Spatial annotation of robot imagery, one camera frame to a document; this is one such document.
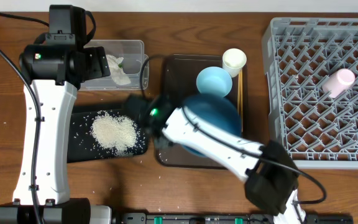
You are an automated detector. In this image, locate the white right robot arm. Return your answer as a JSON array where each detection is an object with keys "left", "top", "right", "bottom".
[{"left": 123, "top": 95, "right": 306, "bottom": 223}]

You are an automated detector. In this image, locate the light blue bowl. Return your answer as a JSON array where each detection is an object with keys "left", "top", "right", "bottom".
[{"left": 196, "top": 67, "right": 232, "bottom": 97}]

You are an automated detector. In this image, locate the dark blue plate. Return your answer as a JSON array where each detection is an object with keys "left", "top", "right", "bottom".
[{"left": 180, "top": 93, "right": 242, "bottom": 158}]

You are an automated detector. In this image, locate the cream plastic cup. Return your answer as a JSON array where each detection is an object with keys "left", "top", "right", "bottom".
[{"left": 222, "top": 48, "right": 247, "bottom": 78}]

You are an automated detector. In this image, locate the pile of white rice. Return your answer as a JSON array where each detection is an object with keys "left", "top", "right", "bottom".
[{"left": 91, "top": 113, "right": 139, "bottom": 157}]

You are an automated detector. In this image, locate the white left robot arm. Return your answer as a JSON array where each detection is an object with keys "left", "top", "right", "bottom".
[{"left": 0, "top": 5, "right": 112, "bottom": 223}]

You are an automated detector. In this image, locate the grey plastic dishwasher rack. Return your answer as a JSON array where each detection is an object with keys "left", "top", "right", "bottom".
[{"left": 262, "top": 17, "right": 358, "bottom": 169}]

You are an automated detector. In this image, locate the clear plastic bin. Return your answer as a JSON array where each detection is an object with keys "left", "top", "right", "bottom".
[{"left": 80, "top": 40, "right": 149, "bottom": 91}]

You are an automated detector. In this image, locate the dark brown serving tray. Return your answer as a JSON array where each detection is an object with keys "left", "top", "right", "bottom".
[{"left": 154, "top": 54, "right": 248, "bottom": 170}]

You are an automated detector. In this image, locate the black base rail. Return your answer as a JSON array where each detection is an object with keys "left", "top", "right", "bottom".
[{"left": 112, "top": 213, "right": 354, "bottom": 224}]

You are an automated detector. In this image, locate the white tissue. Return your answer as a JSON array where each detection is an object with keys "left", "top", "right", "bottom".
[{"left": 106, "top": 55, "right": 131, "bottom": 86}]

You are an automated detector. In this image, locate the pink plastic cup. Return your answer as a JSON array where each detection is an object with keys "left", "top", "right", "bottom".
[{"left": 322, "top": 68, "right": 356, "bottom": 98}]

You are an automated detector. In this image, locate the wooden chopstick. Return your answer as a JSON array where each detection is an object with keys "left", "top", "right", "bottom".
[
  {"left": 237, "top": 73, "right": 242, "bottom": 114},
  {"left": 239, "top": 69, "right": 244, "bottom": 133}
]

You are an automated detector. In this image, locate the black tray bin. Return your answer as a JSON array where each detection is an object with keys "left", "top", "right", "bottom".
[{"left": 67, "top": 105, "right": 149, "bottom": 163}]

